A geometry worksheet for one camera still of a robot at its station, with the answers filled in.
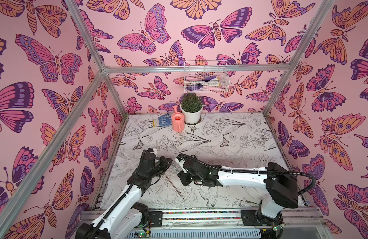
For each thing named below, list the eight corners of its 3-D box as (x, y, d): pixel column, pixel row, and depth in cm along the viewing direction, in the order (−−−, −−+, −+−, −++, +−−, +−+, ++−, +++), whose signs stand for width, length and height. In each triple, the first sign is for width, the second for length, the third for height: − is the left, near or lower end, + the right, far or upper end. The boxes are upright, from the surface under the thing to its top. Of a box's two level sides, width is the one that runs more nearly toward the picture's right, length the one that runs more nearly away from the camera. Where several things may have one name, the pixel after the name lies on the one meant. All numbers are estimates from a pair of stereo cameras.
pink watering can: (171, 135, 110) (170, 125, 101) (173, 115, 123) (172, 105, 114) (184, 135, 110) (184, 124, 101) (184, 115, 122) (184, 105, 113)
